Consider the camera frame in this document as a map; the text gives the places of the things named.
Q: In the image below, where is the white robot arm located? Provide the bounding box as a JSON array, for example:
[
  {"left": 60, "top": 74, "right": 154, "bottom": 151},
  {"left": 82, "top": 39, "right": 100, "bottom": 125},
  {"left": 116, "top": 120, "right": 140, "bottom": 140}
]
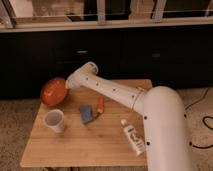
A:
[{"left": 66, "top": 62, "right": 196, "bottom": 171}]

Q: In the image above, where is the orange ceramic bowl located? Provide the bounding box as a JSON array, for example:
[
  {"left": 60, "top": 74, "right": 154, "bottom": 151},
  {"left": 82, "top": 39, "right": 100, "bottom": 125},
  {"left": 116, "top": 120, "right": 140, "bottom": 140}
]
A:
[{"left": 40, "top": 77, "right": 68, "bottom": 107}]

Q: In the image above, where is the orange carrot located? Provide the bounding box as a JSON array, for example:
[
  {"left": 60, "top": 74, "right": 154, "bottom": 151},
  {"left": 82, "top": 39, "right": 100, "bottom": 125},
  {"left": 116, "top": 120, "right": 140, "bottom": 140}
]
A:
[{"left": 97, "top": 96, "right": 104, "bottom": 114}]

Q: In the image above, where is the blue sponge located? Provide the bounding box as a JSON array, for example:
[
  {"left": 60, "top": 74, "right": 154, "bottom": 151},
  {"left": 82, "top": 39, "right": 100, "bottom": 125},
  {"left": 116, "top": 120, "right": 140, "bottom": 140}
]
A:
[{"left": 79, "top": 105, "right": 93, "bottom": 124}]

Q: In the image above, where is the wooden table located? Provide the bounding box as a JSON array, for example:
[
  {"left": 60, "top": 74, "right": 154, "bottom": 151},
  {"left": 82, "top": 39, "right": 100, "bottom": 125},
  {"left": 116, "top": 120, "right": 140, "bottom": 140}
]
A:
[{"left": 20, "top": 87, "right": 147, "bottom": 167}]

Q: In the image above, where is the white plastic cup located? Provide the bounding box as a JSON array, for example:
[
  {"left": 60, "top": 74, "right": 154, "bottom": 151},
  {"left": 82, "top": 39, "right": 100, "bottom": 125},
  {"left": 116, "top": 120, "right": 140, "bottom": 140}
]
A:
[{"left": 43, "top": 109, "right": 65, "bottom": 133}]

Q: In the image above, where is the white glue bottle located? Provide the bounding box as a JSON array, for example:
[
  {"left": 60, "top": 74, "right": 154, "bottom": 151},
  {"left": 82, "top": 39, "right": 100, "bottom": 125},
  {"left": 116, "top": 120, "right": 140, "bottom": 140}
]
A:
[{"left": 121, "top": 119, "right": 145, "bottom": 156}]

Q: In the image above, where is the dark cabinet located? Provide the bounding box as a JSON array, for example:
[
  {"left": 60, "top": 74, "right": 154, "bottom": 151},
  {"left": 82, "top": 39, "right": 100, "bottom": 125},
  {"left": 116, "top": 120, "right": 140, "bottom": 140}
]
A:
[{"left": 0, "top": 26, "right": 213, "bottom": 99}]

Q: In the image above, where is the black floor cable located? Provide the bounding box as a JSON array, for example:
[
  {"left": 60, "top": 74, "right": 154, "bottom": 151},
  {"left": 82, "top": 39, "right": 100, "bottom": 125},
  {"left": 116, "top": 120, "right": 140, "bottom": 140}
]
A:
[{"left": 184, "top": 87, "right": 213, "bottom": 150}]

